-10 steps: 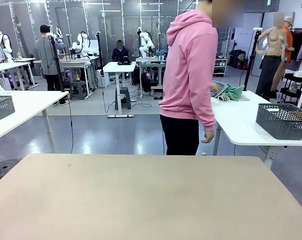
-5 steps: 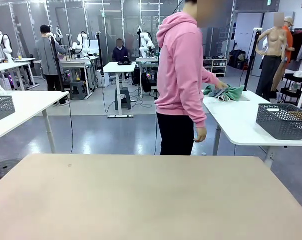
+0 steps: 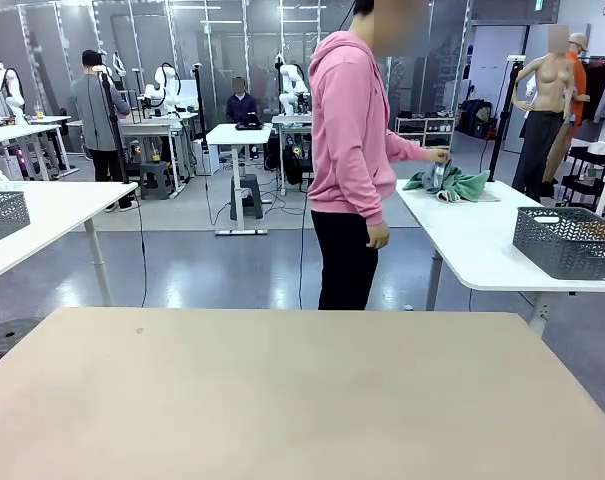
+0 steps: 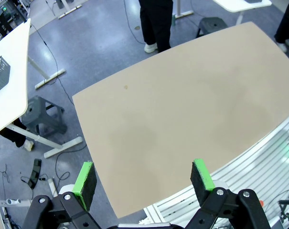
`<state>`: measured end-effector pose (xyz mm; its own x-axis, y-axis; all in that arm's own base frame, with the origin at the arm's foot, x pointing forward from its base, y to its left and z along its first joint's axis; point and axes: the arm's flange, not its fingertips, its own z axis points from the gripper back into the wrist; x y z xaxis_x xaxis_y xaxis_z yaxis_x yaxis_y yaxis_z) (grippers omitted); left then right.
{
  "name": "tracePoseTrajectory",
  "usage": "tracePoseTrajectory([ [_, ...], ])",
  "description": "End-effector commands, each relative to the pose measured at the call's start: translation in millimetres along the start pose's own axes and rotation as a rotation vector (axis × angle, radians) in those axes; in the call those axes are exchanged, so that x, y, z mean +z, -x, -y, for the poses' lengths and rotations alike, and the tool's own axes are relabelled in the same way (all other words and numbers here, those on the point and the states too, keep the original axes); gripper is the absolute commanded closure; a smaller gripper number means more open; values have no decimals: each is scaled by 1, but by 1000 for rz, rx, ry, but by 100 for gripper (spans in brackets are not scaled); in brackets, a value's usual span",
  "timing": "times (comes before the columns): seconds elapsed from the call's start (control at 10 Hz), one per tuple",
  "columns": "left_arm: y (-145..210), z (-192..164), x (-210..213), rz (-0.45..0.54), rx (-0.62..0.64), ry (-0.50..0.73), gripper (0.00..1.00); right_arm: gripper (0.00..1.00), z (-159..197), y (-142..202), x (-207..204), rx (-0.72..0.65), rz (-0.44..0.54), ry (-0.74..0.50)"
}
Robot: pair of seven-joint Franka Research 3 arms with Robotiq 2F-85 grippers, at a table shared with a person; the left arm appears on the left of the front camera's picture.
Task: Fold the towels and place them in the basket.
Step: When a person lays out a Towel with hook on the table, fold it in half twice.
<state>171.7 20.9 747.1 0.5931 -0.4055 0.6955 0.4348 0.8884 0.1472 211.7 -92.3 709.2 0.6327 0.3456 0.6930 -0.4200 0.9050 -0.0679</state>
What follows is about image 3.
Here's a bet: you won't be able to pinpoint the seated person in dark jacket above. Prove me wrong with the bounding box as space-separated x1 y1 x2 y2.
225 76 261 161

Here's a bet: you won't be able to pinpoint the computer tower with coloured fans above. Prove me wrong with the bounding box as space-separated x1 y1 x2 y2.
281 142 311 186

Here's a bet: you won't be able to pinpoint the black bags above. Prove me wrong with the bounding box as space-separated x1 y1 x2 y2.
456 98 494 140

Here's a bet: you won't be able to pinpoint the black shelf cart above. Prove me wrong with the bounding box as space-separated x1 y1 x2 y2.
556 137 605 211

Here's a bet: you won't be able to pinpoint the black desk device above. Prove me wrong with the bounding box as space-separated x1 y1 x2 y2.
234 112 264 132

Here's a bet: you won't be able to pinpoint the grey step stool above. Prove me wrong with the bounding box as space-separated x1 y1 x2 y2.
229 173 264 221
139 160 173 201

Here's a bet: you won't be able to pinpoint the mannequin with orange shirt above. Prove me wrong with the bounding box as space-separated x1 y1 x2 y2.
541 32 589 184

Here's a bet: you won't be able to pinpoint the grey background workbench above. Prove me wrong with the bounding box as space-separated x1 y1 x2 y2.
116 112 201 194

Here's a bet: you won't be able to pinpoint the black hanging cable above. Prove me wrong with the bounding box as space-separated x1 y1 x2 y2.
134 184 149 309

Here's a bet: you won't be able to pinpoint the grey plastic lattice basket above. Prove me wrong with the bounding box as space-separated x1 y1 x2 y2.
0 189 32 243
511 206 605 281

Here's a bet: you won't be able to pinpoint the beige mannequin with dark trousers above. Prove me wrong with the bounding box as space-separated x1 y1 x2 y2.
511 24 576 204

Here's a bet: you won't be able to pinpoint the black stand with white head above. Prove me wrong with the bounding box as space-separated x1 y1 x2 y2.
486 53 527 182

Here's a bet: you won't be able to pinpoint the green towel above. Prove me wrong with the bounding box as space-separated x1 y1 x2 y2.
401 167 491 205

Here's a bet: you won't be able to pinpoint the white background workbench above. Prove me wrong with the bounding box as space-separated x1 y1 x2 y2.
0 114 81 181

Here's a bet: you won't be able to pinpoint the black tripod pole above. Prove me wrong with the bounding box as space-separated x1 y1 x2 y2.
94 64 131 185
191 62 211 176

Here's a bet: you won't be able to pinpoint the person in pink hoodie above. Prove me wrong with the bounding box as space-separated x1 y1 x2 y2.
307 0 453 311

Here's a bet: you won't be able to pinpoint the low shoe shelf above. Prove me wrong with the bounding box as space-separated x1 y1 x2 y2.
394 109 457 151

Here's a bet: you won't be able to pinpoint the person's right forearm pink sleeve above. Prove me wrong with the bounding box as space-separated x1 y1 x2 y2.
354 164 398 229

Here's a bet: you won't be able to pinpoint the white standing desk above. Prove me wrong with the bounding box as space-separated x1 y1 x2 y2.
205 122 274 237

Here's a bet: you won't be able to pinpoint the white table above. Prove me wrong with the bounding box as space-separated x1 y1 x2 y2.
395 178 605 337
0 180 139 307

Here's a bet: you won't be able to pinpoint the clothing rack with clothes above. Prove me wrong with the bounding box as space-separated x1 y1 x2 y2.
579 54 605 126

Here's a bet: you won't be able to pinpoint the white robot workbench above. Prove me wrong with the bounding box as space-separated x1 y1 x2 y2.
270 113 314 196

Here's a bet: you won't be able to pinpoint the person's left forearm pink sleeve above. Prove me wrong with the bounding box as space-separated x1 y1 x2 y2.
387 130 429 162

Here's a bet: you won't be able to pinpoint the person in grey jacket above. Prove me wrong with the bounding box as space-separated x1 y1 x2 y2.
69 48 138 214

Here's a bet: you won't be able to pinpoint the person's right hand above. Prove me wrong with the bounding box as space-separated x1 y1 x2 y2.
365 223 392 250

